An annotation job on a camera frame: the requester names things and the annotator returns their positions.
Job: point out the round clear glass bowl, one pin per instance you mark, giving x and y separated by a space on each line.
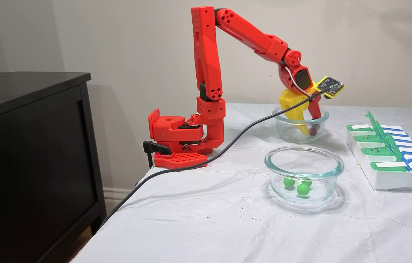
282 128
275 182

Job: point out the green round pill ball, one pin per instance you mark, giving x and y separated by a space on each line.
307 181
289 182
303 189

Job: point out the green blue weekly pill organizer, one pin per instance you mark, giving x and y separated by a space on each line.
384 179

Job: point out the white tablecloth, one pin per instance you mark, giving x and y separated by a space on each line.
209 226

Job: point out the black table clamp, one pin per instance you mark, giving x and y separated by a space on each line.
156 148

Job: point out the white baseboard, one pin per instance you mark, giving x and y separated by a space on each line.
112 193

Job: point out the black wooden cabinet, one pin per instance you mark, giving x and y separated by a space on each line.
27 164

